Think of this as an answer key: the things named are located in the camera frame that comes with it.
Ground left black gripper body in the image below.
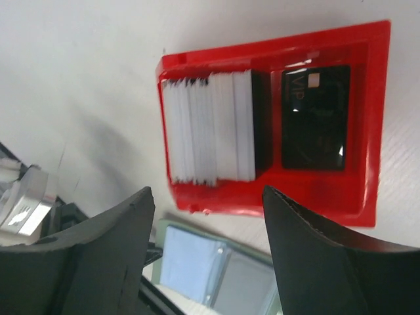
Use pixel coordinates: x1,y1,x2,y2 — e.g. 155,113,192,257
42,198,88,238

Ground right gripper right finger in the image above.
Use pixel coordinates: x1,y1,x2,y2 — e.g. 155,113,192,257
262,186,419,314

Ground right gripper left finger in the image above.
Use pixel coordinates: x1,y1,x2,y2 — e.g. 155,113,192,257
1,187,155,314

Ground green leather card holder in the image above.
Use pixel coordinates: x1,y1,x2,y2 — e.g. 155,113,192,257
152,219,282,314

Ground red plastic card bin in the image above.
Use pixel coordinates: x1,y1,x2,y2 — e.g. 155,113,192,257
156,20,391,227

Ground dark cards in bin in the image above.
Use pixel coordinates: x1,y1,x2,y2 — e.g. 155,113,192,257
281,65,350,171

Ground white cards stack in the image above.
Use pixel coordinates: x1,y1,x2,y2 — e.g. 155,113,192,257
161,70,257,186

